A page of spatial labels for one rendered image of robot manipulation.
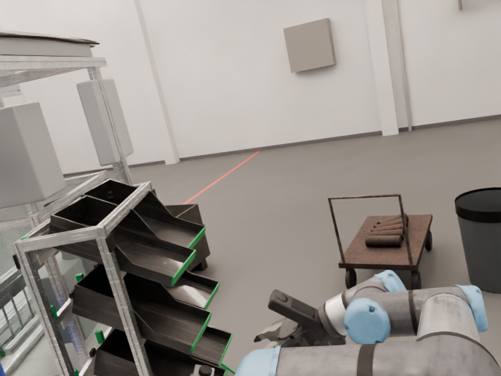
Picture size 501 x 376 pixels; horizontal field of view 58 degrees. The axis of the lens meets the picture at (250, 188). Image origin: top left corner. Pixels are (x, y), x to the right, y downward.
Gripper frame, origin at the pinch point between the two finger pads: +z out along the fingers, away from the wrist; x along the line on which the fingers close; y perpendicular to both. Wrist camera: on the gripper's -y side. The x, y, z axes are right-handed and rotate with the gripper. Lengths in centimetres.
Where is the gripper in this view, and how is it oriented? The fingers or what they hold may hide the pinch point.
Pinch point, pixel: (250, 349)
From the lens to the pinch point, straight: 104.9
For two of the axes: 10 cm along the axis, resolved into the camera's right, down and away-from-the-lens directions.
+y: 5.9, 8.0, 1.1
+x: 2.3, -3.0, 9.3
